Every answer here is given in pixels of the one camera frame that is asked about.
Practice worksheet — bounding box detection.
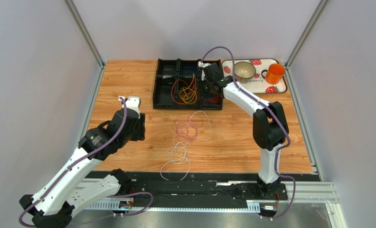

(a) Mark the yellow cable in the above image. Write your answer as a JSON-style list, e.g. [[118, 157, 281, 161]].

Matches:
[[178, 73, 198, 105]]

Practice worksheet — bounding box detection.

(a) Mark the blue cable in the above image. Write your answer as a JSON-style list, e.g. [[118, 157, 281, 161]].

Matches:
[[179, 65, 201, 76]]

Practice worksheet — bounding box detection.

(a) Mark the orange cable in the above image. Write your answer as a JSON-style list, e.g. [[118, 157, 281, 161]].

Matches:
[[170, 78, 199, 105]]

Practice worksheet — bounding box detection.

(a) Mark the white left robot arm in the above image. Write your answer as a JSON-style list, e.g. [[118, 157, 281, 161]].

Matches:
[[19, 106, 145, 228]]

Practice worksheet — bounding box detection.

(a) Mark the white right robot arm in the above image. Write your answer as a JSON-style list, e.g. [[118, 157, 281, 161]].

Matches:
[[198, 62, 289, 199]]

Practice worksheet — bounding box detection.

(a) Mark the beige ceramic bowl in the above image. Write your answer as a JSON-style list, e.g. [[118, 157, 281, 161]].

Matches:
[[234, 61, 256, 82]]

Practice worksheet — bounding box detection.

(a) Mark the black compartment organizer tray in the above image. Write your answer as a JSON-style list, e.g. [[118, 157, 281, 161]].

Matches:
[[152, 58, 223, 110]]

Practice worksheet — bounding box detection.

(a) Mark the strawberry print serving tray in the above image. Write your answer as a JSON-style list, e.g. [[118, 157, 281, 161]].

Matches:
[[222, 59, 287, 94]]

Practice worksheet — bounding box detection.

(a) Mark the orange mug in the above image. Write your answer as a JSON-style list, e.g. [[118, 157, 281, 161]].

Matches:
[[261, 64, 285, 85]]

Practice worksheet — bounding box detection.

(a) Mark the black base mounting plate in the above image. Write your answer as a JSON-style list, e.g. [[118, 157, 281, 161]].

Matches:
[[80, 171, 321, 209]]

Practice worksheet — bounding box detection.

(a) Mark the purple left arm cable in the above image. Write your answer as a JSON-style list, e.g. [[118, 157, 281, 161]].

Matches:
[[19, 97, 154, 228]]

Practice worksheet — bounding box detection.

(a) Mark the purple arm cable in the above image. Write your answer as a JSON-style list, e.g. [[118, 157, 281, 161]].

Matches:
[[19, 97, 154, 228], [201, 46, 297, 221]]

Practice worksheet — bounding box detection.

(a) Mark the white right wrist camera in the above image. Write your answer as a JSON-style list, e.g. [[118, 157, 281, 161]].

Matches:
[[197, 61, 211, 81]]

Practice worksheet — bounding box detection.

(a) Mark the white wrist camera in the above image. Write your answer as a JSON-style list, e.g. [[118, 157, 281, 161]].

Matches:
[[118, 96, 141, 119], [197, 61, 211, 81]]

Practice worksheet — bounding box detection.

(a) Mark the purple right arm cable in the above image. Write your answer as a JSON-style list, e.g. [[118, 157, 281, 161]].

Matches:
[[201, 46, 297, 221]]

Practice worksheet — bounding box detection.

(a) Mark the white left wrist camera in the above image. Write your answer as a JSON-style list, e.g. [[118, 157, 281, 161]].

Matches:
[[118, 96, 141, 119]]

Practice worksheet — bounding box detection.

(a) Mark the white cable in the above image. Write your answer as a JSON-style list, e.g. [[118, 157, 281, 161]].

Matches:
[[159, 110, 213, 181]]

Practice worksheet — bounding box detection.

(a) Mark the pink cable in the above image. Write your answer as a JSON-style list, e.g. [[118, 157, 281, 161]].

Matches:
[[166, 114, 207, 167]]

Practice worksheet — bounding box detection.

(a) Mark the aluminium corner frame post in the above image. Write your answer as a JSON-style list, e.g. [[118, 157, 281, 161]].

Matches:
[[63, 0, 105, 69]]

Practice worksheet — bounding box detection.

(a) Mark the right aluminium corner post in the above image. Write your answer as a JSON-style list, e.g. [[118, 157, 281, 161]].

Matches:
[[285, 0, 330, 68]]

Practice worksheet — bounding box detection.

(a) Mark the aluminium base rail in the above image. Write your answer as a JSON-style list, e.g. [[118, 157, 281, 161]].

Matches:
[[85, 181, 338, 213]]

